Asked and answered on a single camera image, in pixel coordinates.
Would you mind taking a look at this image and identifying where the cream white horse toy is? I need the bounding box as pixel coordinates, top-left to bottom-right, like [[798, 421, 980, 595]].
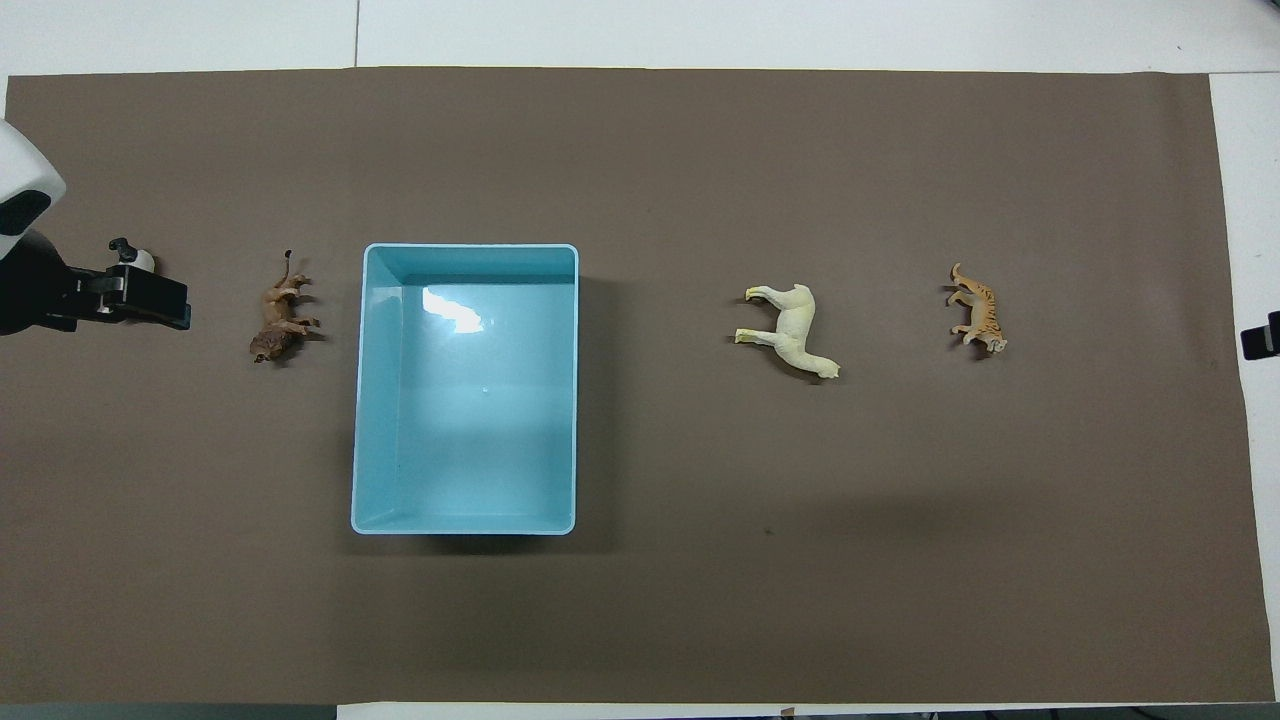
[[735, 283, 842, 382]]

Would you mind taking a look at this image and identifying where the light blue plastic storage box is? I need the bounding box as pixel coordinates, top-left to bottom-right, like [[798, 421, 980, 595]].
[[351, 243, 580, 537]]

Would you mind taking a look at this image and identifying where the brown lion toy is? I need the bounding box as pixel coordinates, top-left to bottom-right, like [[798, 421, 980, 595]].
[[249, 250, 322, 365]]

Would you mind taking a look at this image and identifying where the orange striped tiger toy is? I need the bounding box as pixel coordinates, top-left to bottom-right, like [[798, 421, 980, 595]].
[[945, 262, 1009, 355]]

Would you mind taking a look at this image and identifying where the brown paper table mat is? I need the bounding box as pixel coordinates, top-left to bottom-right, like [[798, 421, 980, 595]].
[[0, 67, 1277, 705]]

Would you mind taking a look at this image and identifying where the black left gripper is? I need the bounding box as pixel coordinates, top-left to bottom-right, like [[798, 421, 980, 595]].
[[0, 229, 192, 337]]

